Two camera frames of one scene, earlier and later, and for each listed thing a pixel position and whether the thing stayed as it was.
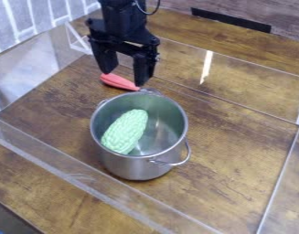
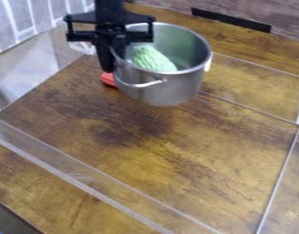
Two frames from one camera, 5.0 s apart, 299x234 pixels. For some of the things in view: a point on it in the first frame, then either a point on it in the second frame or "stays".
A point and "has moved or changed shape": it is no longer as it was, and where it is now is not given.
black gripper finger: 108,55 stays
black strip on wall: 231,19 stays
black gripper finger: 144,66 → 121,41
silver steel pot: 161,148 → 161,73
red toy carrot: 118,81 stays
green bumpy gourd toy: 124,131 has moved or changed shape
